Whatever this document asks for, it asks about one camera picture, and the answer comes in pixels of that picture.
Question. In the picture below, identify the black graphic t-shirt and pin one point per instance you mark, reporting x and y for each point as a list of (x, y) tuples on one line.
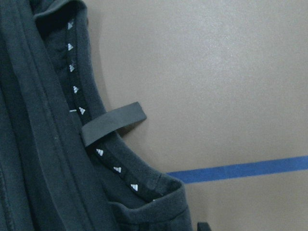
[(63, 166)]

